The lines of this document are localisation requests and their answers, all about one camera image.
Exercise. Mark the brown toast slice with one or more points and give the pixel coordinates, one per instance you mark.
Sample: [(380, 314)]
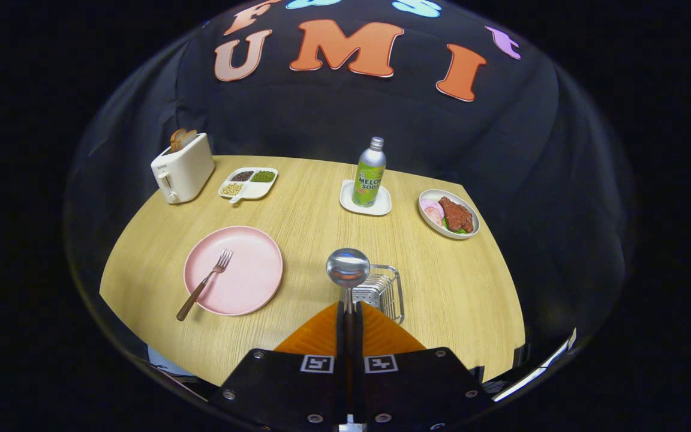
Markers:
[(176, 139), (189, 138)]

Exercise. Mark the metal cutlery drainer basket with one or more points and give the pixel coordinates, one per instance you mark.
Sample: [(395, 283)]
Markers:
[(386, 295)]

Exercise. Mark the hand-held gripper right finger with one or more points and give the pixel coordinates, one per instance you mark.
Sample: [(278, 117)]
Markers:
[(417, 390)]

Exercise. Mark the white square coaster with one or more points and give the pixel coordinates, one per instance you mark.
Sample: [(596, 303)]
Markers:
[(348, 203)]

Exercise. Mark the white toaster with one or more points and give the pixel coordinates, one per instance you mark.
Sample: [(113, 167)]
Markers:
[(186, 171)]

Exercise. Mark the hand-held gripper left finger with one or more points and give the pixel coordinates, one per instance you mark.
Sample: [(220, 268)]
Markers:
[(285, 390)]

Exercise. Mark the white divided dish with beans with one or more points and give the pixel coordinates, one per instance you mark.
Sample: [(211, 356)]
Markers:
[(249, 186)]

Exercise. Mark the white plate with meat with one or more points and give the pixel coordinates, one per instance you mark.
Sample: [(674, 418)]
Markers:
[(456, 215)]

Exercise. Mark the pink round plate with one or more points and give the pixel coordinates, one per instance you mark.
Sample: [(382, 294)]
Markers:
[(249, 276)]

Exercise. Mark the green soda bottle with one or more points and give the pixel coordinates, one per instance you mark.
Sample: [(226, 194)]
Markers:
[(369, 177)]

